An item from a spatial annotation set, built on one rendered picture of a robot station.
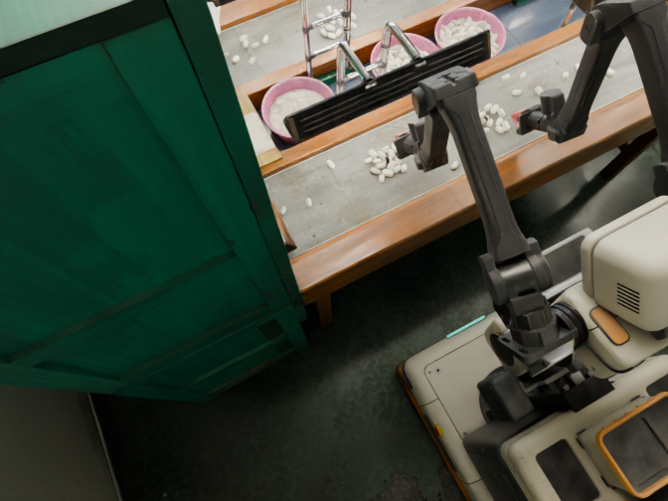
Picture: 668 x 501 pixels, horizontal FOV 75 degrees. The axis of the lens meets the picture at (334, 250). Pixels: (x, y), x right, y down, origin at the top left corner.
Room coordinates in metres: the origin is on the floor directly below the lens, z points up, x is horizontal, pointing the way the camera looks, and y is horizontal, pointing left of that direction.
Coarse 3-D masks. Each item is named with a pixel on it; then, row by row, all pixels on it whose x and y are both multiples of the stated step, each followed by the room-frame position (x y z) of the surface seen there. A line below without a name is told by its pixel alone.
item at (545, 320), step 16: (512, 320) 0.16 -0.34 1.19; (528, 320) 0.15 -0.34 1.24; (544, 320) 0.15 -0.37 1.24; (512, 336) 0.13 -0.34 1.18; (528, 336) 0.12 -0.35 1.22; (544, 336) 0.12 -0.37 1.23; (560, 336) 0.12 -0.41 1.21; (576, 336) 0.12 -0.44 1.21; (512, 352) 0.10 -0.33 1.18; (528, 352) 0.10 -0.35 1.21; (544, 352) 0.10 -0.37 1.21
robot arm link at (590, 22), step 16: (592, 16) 0.75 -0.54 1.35; (592, 32) 0.73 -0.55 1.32; (608, 32) 0.75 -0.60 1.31; (592, 48) 0.75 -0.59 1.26; (608, 48) 0.73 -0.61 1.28; (592, 64) 0.73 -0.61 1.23; (608, 64) 0.74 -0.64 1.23; (576, 80) 0.76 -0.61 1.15; (592, 80) 0.73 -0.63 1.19; (576, 96) 0.74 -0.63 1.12; (592, 96) 0.73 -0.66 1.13; (560, 112) 0.76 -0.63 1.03; (576, 112) 0.72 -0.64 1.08; (560, 128) 0.73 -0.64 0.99; (576, 128) 0.72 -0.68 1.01
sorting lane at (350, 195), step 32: (544, 64) 1.20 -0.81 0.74; (480, 96) 1.06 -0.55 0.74; (512, 96) 1.06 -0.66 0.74; (608, 96) 1.04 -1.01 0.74; (384, 128) 0.94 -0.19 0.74; (512, 128) 0.92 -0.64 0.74; (320, 160) 0.82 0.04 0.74; (352, 160) 0.81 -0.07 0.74; (448, 160) 0.80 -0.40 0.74; (288, 192) 0.70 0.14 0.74; (320, 192) 0.69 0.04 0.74; (352, 192) 0.69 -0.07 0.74; (384, 192) 0.69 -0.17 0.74; (416, 192) 0.68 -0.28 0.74; (288, 224) 0.58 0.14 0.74; (320, 224) 0.58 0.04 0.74; (352, 224) 0.57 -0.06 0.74; (288, 256) 0.47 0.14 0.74
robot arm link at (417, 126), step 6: (408, 120) 0.77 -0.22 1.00; (414, 120) 0.76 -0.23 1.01; (420, 120) 0.75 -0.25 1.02; (414, 126) 0.74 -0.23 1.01; (420, 126) 0.73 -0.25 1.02; (414, 132) 0.73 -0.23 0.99; (420, 132) 0.72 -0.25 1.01; (414, 138) 0.73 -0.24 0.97; (420, 138) 0.71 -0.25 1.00; (420, 144) 0.70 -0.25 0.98; (420, 162) 0.64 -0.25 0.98; (420, 168) 0.63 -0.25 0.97
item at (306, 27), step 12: (300, 0) 1.16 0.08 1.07; (348, 0) 1.23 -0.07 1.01; (300, 12) 1.17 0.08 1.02; (348, 12) 1.23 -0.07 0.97; (312, 24) 1.18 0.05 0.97; (348, 24) 1.23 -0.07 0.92; (348, 36) 1.23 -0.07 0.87; (324, 48) 1.20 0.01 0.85; (336, 48) 1.21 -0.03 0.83; (348, 60) 1.23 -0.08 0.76; (336, 72) 1.22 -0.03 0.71; (348, 72) 1.23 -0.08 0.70
